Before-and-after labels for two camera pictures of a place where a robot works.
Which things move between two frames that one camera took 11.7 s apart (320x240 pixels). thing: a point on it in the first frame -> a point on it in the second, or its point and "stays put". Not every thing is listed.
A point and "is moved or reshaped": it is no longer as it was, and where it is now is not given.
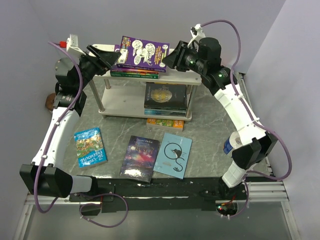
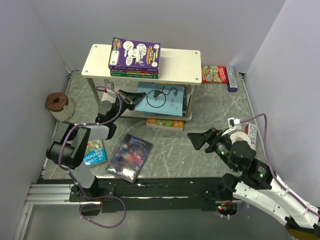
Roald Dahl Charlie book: x=114 y=69 stays put
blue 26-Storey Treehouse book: x=90 y=147 stays put
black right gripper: x=179 y=54 -> x=197 y=138
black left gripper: x=103 y=61 -> x=132 y=98
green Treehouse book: x=135 y=74 stays put
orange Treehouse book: x=164 y=125 stays put
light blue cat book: x=173 y=156 -> x=166 y=98
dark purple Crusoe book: x=140 y=159 is moved or reshaped
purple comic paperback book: x=142 y=54 is moved or reshaped
